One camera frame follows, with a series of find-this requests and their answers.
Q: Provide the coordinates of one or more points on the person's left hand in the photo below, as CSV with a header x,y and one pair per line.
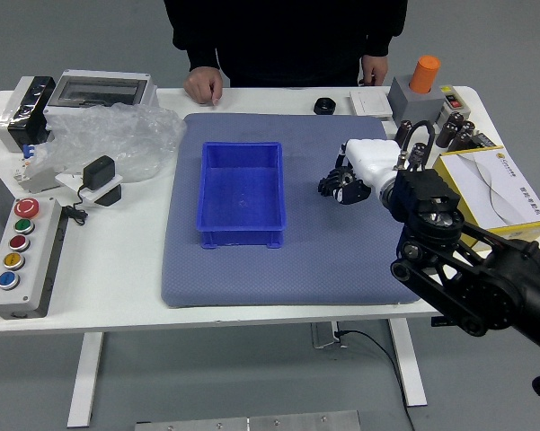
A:
x,y
375,69

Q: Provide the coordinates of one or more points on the black power adapter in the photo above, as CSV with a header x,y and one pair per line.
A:
x,y
99,173

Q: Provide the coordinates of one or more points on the grey-blue padded mat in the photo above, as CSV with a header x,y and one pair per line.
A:
x,y
296,269

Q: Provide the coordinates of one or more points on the person's right hand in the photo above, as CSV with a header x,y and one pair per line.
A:
x,y
202,85

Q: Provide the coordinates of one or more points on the orange cylinder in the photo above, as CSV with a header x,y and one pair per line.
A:
x,y
424,74

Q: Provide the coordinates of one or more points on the white black electrical enclosure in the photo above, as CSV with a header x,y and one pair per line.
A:
x,y
22,112

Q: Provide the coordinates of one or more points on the black table height controller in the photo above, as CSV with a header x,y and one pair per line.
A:
x,y
438,321

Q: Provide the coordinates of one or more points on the blue plastic box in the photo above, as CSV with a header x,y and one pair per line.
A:
x,y
242,193

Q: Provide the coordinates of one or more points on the grey under-table control box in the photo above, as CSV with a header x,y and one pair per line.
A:
x,y
323,334

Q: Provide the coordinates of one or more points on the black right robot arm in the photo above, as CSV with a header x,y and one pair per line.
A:
x,y
454,278

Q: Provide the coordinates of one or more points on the person's right forearm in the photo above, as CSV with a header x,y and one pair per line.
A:
x,y
193,40

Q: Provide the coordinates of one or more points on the black hex nut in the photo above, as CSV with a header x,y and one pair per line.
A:
x,y
318,108

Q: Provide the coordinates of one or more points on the grey distribution box clear cover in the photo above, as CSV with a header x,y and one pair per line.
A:
x,y
99,87

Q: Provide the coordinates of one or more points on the small black circuit module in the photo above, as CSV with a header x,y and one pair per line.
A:
x,y
484,140

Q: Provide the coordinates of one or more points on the white wall switch plate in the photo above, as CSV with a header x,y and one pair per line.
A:
x,y
369,103

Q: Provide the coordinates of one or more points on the white black adapter stand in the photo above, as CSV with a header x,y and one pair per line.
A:
x,y
66,178

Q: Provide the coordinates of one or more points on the yellow white cardboard box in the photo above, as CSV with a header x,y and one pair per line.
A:
x,y
498,188

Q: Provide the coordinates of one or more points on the person's torso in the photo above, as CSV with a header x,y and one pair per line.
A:
x,y
287,40

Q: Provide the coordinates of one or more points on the white blue circuit breaker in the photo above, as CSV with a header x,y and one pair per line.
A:
x,y
31,179

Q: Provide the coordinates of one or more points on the clear plastic bag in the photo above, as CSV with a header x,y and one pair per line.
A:
x,y
117,134

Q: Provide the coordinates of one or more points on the grey square block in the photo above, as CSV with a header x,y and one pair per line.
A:
x,y
424,105

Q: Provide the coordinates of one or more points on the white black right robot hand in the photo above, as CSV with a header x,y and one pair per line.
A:
x,y
373,157

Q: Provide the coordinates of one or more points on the grey five-button control station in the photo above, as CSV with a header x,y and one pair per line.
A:
x,y
36,269

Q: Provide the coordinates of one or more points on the person's left forearm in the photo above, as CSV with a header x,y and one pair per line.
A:
x,y
386,31

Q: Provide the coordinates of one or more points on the white table leg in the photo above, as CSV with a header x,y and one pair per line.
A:
x,y
85,381
409,368

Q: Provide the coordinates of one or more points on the white red-black push-button switch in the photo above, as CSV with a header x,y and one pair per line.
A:
x,y
451,101

